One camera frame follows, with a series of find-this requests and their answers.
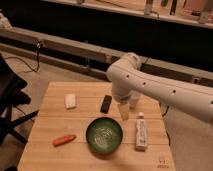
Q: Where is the translucent plastic cup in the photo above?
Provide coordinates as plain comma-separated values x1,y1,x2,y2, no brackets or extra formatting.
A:
129,91,141,108

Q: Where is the black floor cable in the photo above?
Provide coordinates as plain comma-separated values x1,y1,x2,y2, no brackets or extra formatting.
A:
3,41,44,75

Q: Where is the white tube with label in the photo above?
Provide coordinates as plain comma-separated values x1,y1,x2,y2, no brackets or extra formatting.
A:
135,112,148,151

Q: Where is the wooden table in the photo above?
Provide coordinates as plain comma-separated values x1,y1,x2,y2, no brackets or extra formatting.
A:
18,82,176,171

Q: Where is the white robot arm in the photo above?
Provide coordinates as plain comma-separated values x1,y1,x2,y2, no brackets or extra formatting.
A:
106,53,213,123

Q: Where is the small black box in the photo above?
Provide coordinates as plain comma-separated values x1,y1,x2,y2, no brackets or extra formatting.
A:
100,95,112,114

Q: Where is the black office chair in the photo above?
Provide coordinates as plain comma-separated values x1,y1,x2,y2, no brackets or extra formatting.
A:
0,54,38,145

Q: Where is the green ceramic bowl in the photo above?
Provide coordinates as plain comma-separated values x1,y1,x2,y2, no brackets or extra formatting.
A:
85,117,123,155

